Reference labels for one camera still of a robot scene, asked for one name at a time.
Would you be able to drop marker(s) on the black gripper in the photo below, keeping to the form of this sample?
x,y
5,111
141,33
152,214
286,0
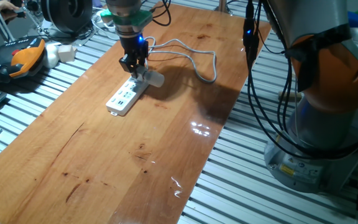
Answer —
x,y
132,46

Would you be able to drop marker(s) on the white bulb holder with bulb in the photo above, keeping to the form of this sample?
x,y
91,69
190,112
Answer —
x,y
154,79

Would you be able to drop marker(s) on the silver orange robot arm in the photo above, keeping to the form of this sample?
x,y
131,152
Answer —
x,y
322,18

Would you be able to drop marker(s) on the white power strip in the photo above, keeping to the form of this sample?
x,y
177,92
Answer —
x,y
124,98

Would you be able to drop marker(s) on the light wooden cube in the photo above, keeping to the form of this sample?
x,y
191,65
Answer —
x,y
66,53

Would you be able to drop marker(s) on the white rounded object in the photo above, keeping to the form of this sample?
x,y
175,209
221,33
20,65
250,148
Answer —
x,y
51,56

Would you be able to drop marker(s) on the large black round spool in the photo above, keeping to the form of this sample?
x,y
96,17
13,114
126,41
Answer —
x,y
57,15

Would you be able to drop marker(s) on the brown wooden board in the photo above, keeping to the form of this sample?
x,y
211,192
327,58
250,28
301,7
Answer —
x,y
104,171

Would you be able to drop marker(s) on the orange black teach pendant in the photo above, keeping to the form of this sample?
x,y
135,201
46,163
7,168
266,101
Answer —
x,y
23,59

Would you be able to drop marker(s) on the small wooden stick piece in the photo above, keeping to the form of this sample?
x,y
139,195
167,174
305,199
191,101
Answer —
x,y
286,95

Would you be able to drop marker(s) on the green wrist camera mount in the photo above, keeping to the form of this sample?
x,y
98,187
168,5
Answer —
x,y
138,19

